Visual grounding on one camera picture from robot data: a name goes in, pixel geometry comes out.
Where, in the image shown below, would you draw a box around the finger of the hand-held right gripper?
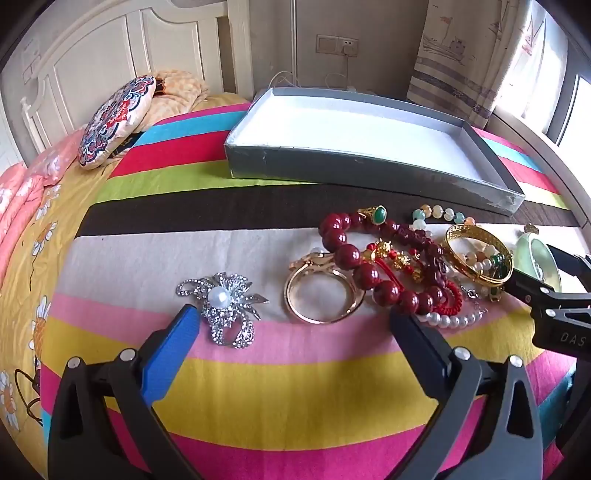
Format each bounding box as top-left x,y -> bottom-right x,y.
547,243 -> 591,278
505,269 -> 563,308

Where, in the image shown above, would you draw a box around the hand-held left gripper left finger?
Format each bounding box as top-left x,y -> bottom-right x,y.
47,304 -> 201,480

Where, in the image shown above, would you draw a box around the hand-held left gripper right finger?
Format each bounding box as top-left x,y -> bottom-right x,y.
389,307 -> 544,480

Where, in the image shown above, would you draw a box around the pale green jade bangle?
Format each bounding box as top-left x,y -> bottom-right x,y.
515,233 -> 561,294

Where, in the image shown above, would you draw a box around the white pearl necklace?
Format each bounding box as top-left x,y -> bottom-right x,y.
418,277 -> 490,329

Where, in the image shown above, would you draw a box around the silver rhinestone pearl brooch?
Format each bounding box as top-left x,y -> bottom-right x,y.
176,272 -> 270,350

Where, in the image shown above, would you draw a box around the red string gold charm bracelet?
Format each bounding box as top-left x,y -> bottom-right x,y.
365,240 -> 465,319

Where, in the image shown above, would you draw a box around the yellow gold bangle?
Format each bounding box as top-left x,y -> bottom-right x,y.
444,224 -> 514,283

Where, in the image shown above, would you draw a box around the rose gold bangle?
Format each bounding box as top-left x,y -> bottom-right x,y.
284,249 -> 365,325

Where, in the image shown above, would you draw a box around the multicolour jade bead bracelet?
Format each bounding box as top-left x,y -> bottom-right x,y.
411,204 -> 498,278

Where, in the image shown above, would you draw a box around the dark red bead bracelet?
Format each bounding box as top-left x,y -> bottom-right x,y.
320,210 -> 451,317

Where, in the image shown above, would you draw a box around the gold ring with green stone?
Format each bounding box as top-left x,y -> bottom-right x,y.
358,204 -> 389,225

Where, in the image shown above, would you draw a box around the shallow grey cardboard box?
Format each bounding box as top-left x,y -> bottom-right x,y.
224,88 -> 526,216

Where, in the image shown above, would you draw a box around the colourful striped bedspread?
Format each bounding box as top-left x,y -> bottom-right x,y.
39,99 -> 583,480

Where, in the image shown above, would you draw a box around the dark framed window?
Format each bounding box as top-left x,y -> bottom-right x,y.
494,28 -> 591,148

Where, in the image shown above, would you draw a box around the pink floral quilt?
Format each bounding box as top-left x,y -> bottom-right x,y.
0,129 -> 88,259

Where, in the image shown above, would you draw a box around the round patterned cushion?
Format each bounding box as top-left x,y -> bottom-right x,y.
78,76 -> 158,171

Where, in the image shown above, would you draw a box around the printed beige curtain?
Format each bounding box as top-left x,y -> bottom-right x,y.
406,0 -> 571,130

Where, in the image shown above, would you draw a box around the orange checked blanket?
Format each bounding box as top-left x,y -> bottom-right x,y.
139,69 -> 211,132

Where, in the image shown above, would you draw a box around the cream wooden headboard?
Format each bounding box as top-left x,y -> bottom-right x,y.
0,0 -> 254,153

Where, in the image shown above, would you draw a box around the wall socket plate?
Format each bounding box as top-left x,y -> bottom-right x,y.
316,33 -> 359,58

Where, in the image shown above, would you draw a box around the white wall conduit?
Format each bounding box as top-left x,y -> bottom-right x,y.
288,0 -> 299,88

